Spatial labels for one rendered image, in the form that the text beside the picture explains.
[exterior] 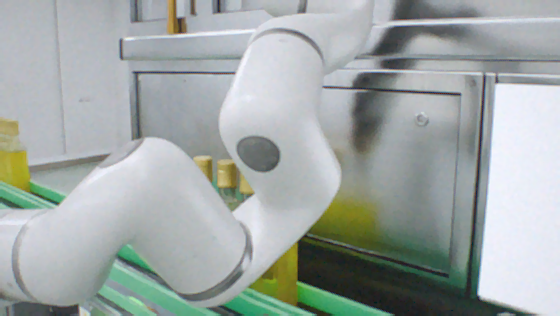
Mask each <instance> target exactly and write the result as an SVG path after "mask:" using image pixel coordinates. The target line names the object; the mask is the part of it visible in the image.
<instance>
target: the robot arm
mask: <svg viewBox="0 0 560 316"><path fill-rule="evenodd" d="M260 1H261V4H262V6H263V8H264V9H265V11H266V13H267V14H269V15H270V16H272V17H275V18H273V19H270V20H268V21H266V22H265V23H263V24H262V25H261V26H259V27H258V28H257V29H256V30H255V32H253V33H252V35H251V37H250V39H249V41H248V43H247V46H246V48H245V50H244V53H243V56H242V59H241V62H240V65H239V68H238V70H237V72H236V74H235V77H234V79H233V82H232V83H231V86H230V88H229V91H228V93H227V96H226V98H225V100H224V103H223V104H222V107H221V110H220V115H219V130H220V135H221V138H222V141H223V143H224V145H225V147H226V149H227V150H228V152H229V154H230V155H231V157H232V158H233V160H234V163H235V165H236V166H237V168H238V169H239V171H240V172H241V174H242V175H243V176H244V177H245V179H246V180H247V182H248V183H249V185H250V186H251V188H252V189H253V191H254V192H255V195H253V196H252V197H251V198H250V199H248V200H246V201H245V202H244V203H242V204H241V205H240V206H239V207H238V208H236V210H235V211H234V212H233V213H232V212H231V211H230V209H229V208H228V207H227V205H226V204H225V203H224V201H223V199H222V198H221V197H220V196H219V195H218V193H217V192H216V191H215V189H214V188H213V187H212V185H211V182H210V181H209V180H208V178H207V177H206V176H205V174H203V172H202V171H201V170H200V169H199V167H198V166H197V165H196V164H195V163H194V162H193V160H192V159H191V157H190V156H189V155H188V154H186V153H185V152H184V151H182V150H181V149H179V148H178V147H177V146H175V145H174V144H173V143H171V142H169V141H167V140H164V139H161V138H155V137H146V138H142V139H138V140H136V139H134V140H132V141H130V143H128V144H126V145H125V146H123V147H121V148H120V147H119V148H118V149H117V150H116V152H114V153H112V154H111V155H109V156H108V157H106V159H104V161H103V162H102V163H101V164H100V165H99V166H98V167H97V168H96V169H94V170H93V171H92V172H91V173H90V174H89V175H88V176H87V177H86V179H84V180H83V181H82V182H81V183H80V184H78V185H77V187H76V188H75V189H74V190H73V191H72V192H71V193H70V194H69V195H68V197H67V198H65V199H64V200H63V201H62V202H61V203H60V205H59V206H58V207H57V208H54V209H39V208H36V209H0V316H8V313H7V306H9V305H12V304H14V303H16V302H20V301H31V302H35V303H39V304H45V305H53V306H69V305H74V304H76V303H82V302H85V301H86V300H88V299H90V298H91V297H93V296H94V295H96V294H97V293H98V292H99V291H100V290H101V289H102V286H104V284H105V283H106V281H107V279H108V278H109V276H110V273H111V270H112V267H113V265H114V263H115V259H116V254H117V252H119V251H120V250H121V249H122V248H123V247H124V246H125V245H126V244H129V245H130V246H131V247H132V248H133V249H134V250H135V252H136V253H137V254H138V255H139V256H140V257H141V258H142V259H143V260H144V261H145V262H146V263H147V264H148V265H149V266H150V267H151V268H152V269H153V270H154V271H155V272H156V273H157V274H158V275H159V276H160V277H161V278H162V279H163V280H164V281H165V282H166V283H167V284H168V285H169V287H170V288H171V289H172V290H173V291H174V292H176V294H177V296H178V297H179V298H181V299H182V300H183V301H185V302H186V303H187V304H190V305H192V306H195V307H198V308H211V307H216V306H219V305H222V304H225V303H227V301H231V300H232V299H234V298H235V297H237V296H238V295H239V294H240V293H241V292H243V291H244V290H245V289H246V288H248V287H249V286H250V285H251V284H252V283H253V282H254V281H255V280H256V279H257V278H258V277H259V276H262V275H263V274H264V272H265V271H266V270H267V269H268V268H269V267H270V266H271V265H272V264H273V263H274V262H275V261H277V260H278V259H279V258H280V257H281V256H282V255H283V254H284V253H285V252H286V251H287V250H288V249H289V248H290V247H291V246H292V245H293V244H294V243H296V242H297V241H298V240H299V239H300V238H301V237H302V236H303V235H304V234H305V233H306V232H307V231H308V230H309V229H310V228H311V227H312V224H313V223H314V222H316V221H317V220H318V219H319V218H320V217H321V215H322V214H323V213H324V212H325V210H326V209H327V208H328V206H329V205H330V203H331V202H332V201H333V199H335V197H336V195H337V193H338V189H339V186H340V183H341V169H340V166H339V161H338V159H337V157H336V155H335V153H334V151H333V150H332V147H331V145H330V143H329V141H328V139H327V137H326V135H325V133H324V131H323V129H322V127H321V125H320V122H319V118H318V110H319V104H320V97H321V92H322V87H323V82H324V76H326V75H328V74H330V73H332V72H334V71H336V70H338V69H339V68H341V67H343V66H346V65H347V64H349V63H350V61H352V60H353V59H354V58H355V57H356V56H357V55H358V54H359V53H360V52H361V51H362V49H363V48H364V46H365V42H366V40H367V39H368V36H369V33H370V29H371V26H372V20H373V1H374V0H260Z"/></svg>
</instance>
